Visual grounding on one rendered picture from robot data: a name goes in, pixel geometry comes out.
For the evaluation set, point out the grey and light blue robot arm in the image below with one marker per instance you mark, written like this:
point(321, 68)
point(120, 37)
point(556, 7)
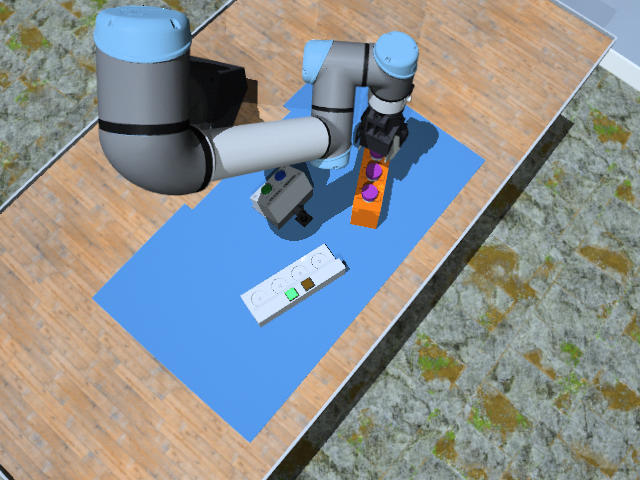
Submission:
point(144, 88)

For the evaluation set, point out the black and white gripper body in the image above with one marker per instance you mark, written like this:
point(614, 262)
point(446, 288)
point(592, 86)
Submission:
point(374, 137)

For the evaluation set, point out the blue flat mat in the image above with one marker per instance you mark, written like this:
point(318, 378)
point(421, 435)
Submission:
point(179, 294)

